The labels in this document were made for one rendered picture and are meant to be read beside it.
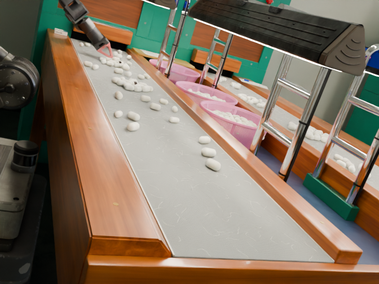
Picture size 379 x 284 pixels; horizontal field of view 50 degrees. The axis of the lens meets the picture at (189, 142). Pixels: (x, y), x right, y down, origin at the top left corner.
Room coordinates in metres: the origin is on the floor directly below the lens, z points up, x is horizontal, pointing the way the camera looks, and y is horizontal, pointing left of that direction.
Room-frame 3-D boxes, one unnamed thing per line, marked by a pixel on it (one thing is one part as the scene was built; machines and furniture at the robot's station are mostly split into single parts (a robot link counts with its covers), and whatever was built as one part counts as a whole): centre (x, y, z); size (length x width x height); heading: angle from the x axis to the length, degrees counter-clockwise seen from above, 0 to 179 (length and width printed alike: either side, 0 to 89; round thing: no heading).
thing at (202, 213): (1.38, 0.23, 0.73); 1.81 x 0.30 x 0.02; 26
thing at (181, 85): (1.67, -0.01, 0.72); 0.27 x 0.27 x 0.10
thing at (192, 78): (2.07, 0.18, 0.72); 0.27 x 0.27 x 0.10
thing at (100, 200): (1.29, 0.42, 0.67); 1.81 x 0.12 x 0.19; 26
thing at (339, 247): (1.45, 0.07, 0.71); 1.81 x 0.06 x 0.11; 26
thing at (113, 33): (2.17, 0.61, 0.83); 0.30 x 0.06 x 0.07; 116
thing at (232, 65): (2.46, -0.01, 0.83); 0.30 x 0.06 x 0.07; 116
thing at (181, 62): (2.27, 0.28, 0.77); 0.33 x 0.15 x 0.01; 116
